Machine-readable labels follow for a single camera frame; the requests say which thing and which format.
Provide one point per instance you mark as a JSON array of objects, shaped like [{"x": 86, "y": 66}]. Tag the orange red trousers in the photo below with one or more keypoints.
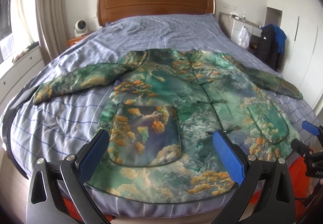
[{"x": 303, "y": 186}]

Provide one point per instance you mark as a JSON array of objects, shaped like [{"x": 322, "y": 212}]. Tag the grey white dresser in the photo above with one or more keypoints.
[{"x": 235, "y": 28}]

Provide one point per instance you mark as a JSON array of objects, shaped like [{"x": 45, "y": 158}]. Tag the black and blue hanging jacket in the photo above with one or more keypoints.
[{"x": 271, "y": 46}]

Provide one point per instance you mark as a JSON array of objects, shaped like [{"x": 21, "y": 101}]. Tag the white plastic bag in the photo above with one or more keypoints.
[{"x": 244, "y": 38}]

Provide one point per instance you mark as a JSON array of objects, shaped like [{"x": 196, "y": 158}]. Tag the beige window curtain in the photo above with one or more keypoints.
[{"x": 52, "y": 28}]

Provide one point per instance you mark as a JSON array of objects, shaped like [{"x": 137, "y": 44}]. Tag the white wardrobe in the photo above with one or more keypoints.
[{"x": 301, "y": 21}]

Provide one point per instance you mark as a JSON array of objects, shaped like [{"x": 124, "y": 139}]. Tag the brown wooden headboard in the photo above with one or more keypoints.
[{"x": 113, "y": 10}]

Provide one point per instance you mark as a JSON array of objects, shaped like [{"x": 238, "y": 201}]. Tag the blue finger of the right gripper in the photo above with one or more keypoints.
[{"x": 313, "y": 129}]

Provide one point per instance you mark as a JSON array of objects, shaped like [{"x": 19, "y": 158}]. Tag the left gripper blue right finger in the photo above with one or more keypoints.
[{"x": 231, "y": 155}]

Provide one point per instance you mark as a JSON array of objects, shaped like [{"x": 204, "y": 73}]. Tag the blue plaid bed quilt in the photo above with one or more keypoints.
[{"x": 58, "y": 128}]

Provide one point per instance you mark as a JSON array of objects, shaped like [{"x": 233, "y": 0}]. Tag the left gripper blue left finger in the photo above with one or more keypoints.
[{"x": 90, "y": 155}]

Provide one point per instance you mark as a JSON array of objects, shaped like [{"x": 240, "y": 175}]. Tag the white drawer cabinet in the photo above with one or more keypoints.
[{"x": 14, "y": 76}]

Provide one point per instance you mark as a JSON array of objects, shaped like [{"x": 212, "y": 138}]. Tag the green landscape print jacket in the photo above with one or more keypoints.
[{"x": 161, "y": 114}]

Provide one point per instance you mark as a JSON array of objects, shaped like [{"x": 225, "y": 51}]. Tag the white round desk fan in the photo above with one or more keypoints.
[{"x": 80, "y": 28}]

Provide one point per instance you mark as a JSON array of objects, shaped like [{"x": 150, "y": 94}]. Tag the wooden bedside table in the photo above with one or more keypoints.
[{"x": 75, "y": 40}]

